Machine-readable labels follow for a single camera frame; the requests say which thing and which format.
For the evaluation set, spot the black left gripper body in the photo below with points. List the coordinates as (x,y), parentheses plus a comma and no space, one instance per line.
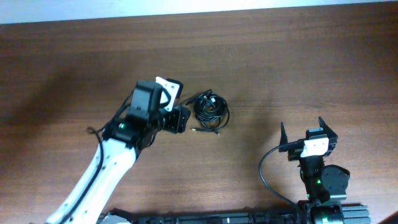
(173,121)

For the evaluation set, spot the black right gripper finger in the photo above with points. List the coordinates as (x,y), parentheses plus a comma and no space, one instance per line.
(329,132)
(283,135)

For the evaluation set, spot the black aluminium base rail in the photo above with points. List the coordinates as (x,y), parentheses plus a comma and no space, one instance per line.
(347,214)

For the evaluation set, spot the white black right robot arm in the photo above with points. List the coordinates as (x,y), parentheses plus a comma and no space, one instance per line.
(325,185)

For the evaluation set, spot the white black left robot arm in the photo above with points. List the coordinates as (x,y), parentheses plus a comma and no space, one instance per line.
(147,109)

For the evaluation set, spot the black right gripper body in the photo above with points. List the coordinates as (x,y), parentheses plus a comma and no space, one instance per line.
(294,154)

